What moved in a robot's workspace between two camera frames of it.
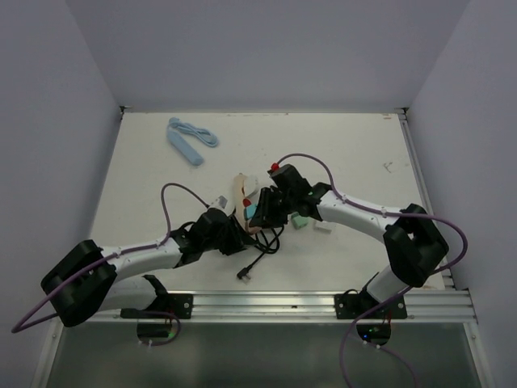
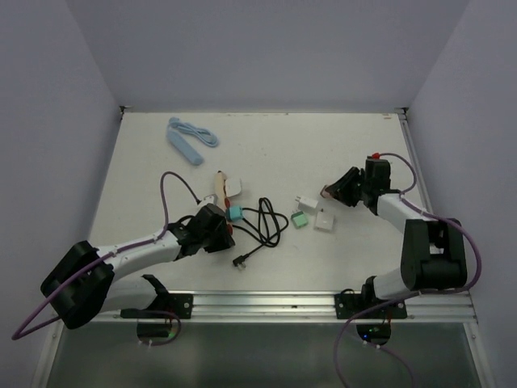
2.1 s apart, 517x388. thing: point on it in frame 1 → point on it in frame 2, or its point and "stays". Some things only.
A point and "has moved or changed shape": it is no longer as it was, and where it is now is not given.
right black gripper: (266, 215) → (339, 190)
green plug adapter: (298, 221) stays
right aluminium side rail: (446, 267) stays
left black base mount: (176, 305) stays
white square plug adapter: (325, 226) stays
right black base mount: (353, 305) stays
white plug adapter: (250, 183) → (233, 186)
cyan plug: (250, 210) has moved or changed shape
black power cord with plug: (272, 246) has moved or changed shape
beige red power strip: (239, 183) → (222, 197)
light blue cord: (200, 133) stays
